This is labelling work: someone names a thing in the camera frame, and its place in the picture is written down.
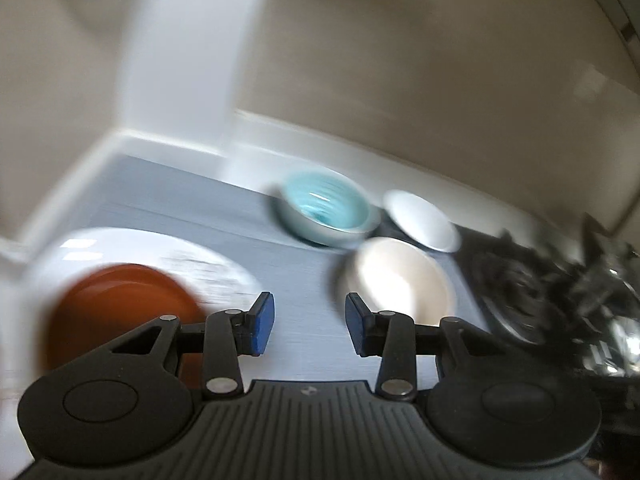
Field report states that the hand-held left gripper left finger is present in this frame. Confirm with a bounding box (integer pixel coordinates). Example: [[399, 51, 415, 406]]
[[102, 291, 277, 395]]

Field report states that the metal pot with glass lid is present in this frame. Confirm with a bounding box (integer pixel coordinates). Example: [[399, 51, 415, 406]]
[[575, 260, 640, 377]]

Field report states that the cream round bowl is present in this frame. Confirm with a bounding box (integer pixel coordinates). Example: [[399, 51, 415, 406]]
[[332, 236, 459, 332]]

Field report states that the teal ceramic bowl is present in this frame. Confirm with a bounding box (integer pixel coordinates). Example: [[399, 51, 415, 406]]
[[272, 170, 381, 249]]

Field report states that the white bowl with blue pattern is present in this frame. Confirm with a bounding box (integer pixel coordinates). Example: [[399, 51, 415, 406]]
[[384, 189, 462, 254]]

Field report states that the black gas stove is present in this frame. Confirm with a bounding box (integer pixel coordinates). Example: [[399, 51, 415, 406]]
[[450, 220, 640, 437]]

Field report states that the stove burner with pan support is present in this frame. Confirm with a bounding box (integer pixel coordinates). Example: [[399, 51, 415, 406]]
[[479, 215, 640, 352]]

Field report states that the grey mat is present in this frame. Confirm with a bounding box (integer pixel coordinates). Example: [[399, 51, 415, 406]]
[[50, 152, 494, 397]]

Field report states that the white floral plate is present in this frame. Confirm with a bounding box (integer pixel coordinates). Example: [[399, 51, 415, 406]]
[[15, 227, 261, 342]]

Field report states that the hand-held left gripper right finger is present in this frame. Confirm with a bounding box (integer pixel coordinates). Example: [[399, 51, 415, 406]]
[[345, 292, 493, 404]]

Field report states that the brown bowl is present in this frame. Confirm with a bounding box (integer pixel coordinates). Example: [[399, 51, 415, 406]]
[[42, 263, 207, 387]]

